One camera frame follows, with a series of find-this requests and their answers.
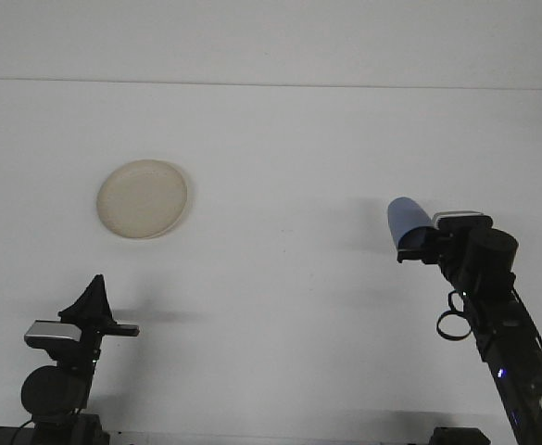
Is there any pale blue cup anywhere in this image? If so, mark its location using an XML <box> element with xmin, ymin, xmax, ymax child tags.
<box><xmin>387</xmin><ymin>197</ymin><xmax>435</xmax><ymax>251</ymax></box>

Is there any pale round plate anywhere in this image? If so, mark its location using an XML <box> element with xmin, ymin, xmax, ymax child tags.
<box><xmin>96</xmin><ymin>159</ymin><xmax>189</xmax><ymax>240</ymax></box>

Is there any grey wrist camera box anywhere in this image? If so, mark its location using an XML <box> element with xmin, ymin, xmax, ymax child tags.
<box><xmin>432</xmin><ymin>210</ymin><xmax>492</xmax><ymax>229</ymax></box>
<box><xmin>23</xmin><ymin>319</ymin><xmax>82</xmax><ymax>348</ymax></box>

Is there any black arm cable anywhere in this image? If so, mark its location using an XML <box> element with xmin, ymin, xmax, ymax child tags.
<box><xmin>12</xmin><ymin>418</ymin><xmax>35</xmax><ymax>445</ymax></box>
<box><xmin>435</xmin><ymin>290</ymin><xmax>472</xmax><ymax>343</ymax></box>

